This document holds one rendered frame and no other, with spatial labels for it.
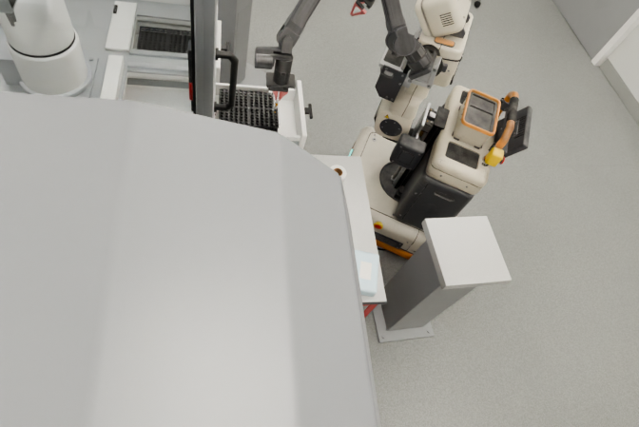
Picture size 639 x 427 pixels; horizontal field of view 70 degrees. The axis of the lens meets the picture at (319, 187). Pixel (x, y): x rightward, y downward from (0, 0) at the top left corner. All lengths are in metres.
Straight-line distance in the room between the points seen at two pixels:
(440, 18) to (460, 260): 0.89
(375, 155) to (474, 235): 0.89
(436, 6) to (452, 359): 1.68
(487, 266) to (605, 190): 2.01
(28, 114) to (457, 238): 1.57
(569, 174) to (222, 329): 3.33
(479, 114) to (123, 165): 1.77
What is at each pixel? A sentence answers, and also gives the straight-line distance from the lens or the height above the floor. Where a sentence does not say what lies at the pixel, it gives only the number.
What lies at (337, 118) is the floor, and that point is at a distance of 3.08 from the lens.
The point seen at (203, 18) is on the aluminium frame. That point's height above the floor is 1.65.
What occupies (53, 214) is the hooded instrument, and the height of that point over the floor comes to 1.78.
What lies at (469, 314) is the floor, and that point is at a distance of 2.68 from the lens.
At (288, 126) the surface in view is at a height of 0.84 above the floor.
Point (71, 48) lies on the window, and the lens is 1.05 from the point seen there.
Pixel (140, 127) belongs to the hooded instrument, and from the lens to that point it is 0.58.
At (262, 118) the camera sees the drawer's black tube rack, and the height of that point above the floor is 0.90.
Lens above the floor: 2.22
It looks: 55 degrees down
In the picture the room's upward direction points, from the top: 21 degrees clockwise
